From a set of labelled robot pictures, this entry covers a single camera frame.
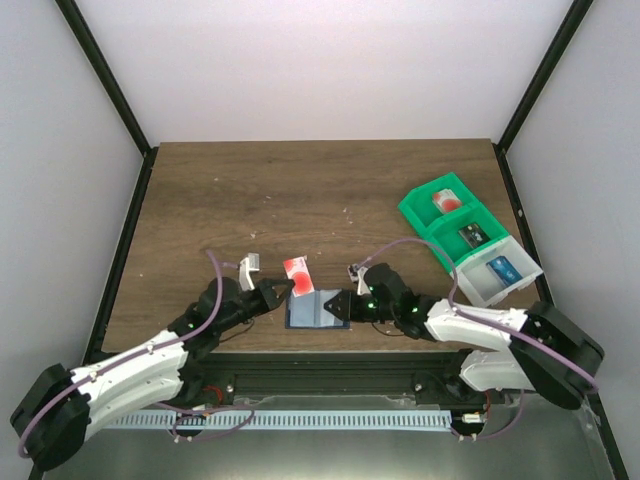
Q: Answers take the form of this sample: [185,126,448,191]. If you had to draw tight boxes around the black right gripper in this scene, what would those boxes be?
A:
[323,290,397,324]

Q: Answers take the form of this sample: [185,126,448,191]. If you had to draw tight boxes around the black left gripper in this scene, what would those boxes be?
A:
[217,279,296,335]

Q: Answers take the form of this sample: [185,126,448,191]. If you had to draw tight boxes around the red white card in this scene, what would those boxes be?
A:
[283,256,315,297]
[432,189,463,214]

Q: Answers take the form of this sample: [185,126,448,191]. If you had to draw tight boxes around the blue leather card holder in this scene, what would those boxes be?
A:
[285,290,350,330]

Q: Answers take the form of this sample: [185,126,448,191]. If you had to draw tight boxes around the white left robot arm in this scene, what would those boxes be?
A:
[10,277,294,472]

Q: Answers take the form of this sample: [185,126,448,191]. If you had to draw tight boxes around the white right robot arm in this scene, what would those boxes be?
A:
[323,263,604,410]

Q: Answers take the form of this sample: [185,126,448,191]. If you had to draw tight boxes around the red white card in bin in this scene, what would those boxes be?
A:
[432,189,463,214]

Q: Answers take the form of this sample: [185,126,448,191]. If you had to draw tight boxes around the dark card in bin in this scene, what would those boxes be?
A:
[458,223,490,249]

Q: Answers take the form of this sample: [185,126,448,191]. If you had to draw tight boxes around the blue card in bin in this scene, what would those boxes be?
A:
[486,256,523,286]

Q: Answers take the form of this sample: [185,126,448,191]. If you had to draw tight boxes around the green bin far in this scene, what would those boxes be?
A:
[398,172,479,237]

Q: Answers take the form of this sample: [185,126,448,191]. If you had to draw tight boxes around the green bin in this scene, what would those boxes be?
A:
[398,172,479,237]
[426,202,509,266]

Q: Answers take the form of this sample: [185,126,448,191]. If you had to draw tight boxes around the green bin middle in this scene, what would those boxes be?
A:
[426,202,509,266]

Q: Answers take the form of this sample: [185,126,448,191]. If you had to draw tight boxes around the white bin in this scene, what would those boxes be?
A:
[456,236,543,307]

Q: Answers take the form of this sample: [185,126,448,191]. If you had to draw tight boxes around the metal front plate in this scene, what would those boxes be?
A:
[46,396,616,479]

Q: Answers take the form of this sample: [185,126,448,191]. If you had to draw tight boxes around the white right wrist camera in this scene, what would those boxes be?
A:
[347,264,370,296]

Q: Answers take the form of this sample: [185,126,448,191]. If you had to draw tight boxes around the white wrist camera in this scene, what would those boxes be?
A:
[347,264,370,296]
[238,252,260,291]

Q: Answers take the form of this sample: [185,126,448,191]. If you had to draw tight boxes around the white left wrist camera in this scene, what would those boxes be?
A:
[238,252,260,291]

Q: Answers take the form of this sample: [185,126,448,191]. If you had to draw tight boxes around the black front frame rail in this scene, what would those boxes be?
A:
[171,351,505,409]

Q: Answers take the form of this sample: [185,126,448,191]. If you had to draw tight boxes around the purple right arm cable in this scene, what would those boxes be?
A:
[352,237,601,444]

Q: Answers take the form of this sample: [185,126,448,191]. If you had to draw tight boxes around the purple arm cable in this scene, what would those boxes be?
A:
[17,248,261,459]
[352,237,601,444]

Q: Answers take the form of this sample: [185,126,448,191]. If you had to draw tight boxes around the light blue slotted cable duct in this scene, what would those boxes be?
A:
[108,410,452,433]

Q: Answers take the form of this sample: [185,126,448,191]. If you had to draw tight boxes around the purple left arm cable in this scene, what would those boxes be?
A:
[17,248,261,459]

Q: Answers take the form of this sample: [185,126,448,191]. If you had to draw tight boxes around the black frame post left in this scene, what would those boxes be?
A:
[53,0,153,159]

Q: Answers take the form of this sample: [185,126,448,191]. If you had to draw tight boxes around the black frame post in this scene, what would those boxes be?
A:
[497,0,596,151]
[53,0,153,159]

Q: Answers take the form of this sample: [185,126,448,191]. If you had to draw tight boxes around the black frame post right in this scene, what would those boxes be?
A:
[497,0,596,151]

